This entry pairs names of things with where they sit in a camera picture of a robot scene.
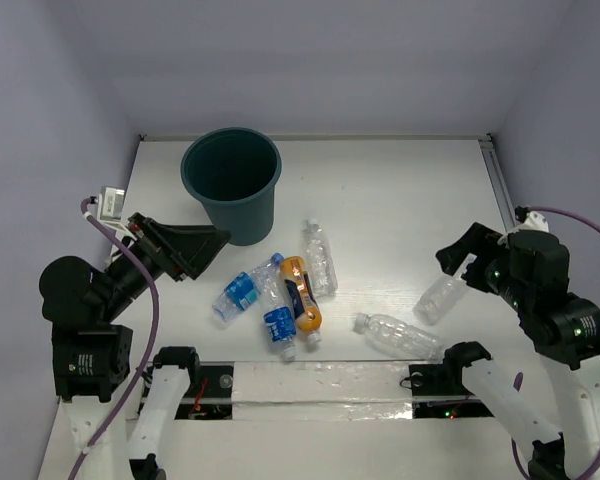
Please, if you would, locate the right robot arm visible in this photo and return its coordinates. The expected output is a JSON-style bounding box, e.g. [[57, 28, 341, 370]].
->
[[436, 223, 600, 479]]

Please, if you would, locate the orange juice plastic bottle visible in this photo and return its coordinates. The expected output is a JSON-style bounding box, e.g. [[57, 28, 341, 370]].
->
[[280, 256, 322, 350]]

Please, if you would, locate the clear bottle white cap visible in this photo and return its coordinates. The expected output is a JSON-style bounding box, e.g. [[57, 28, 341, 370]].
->
[[353, 313, 445, 363]]

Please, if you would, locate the clear crushed bottle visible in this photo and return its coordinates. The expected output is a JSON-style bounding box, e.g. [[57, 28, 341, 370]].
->
[[412, 274, 469, 326]]

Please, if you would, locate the clear bottle blue label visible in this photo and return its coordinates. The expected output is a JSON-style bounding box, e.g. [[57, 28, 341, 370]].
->
[[212, 253, 284, 323], [256, 267, 297, 362]]

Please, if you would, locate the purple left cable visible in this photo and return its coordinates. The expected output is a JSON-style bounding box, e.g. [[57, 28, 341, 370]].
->
[[64, 197, 161, 480]]

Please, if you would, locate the dark teal plastic bin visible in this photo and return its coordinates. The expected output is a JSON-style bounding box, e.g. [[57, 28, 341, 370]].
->
[[180, 127, 282, 246]]

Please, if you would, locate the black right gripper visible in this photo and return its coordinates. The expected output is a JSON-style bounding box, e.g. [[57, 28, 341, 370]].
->
[[437, 218, 531, 308]]

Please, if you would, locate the purple cable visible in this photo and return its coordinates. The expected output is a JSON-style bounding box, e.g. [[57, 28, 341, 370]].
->
[[529, 206, 600, 261], [64, 197, 161, 480]]

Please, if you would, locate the aluminium rail right edge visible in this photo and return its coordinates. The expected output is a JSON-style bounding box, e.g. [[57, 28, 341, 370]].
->
[[478, 135, 516, 230]]

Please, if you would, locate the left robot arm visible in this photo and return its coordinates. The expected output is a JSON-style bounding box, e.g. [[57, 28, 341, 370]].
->
[[39, 211, 230, 479]]

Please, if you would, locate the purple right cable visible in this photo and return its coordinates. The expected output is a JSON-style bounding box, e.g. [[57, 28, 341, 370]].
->
[[529, 206, 600, 261]]

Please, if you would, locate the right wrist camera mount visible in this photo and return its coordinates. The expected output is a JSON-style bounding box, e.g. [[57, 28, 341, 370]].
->
[[514, 206, 549, 233]]

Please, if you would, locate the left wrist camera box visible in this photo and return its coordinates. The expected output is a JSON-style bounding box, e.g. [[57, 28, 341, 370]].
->
[[97, 186, 125, 222]]

